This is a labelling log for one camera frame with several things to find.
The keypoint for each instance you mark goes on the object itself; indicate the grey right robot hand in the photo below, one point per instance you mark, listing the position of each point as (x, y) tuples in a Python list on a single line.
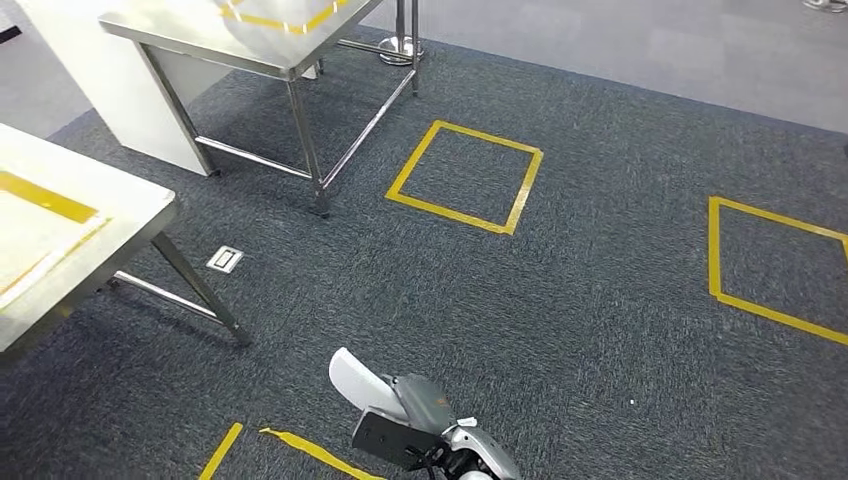
[(424, 404)]

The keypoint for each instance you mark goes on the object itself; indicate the white curved plastic part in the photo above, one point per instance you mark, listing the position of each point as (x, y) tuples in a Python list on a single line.
[(358, 384)]

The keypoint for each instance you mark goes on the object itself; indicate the stainless steel workbench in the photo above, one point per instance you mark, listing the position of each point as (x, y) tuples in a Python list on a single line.
[(185, 33), (99, 172)]

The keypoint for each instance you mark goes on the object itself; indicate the metal floor outlet cover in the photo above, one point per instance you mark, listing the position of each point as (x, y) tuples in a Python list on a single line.
[(225, 260)]

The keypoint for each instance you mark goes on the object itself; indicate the white cabinet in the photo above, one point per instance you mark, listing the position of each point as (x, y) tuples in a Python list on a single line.
[(112, 99)]

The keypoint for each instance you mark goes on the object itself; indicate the black right wrist camera bracket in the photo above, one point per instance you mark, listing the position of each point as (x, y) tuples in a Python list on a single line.
[(391, 440)]

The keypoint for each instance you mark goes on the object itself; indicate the chrome stanchion post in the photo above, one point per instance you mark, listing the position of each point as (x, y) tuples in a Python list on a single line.
[(399, 50)]

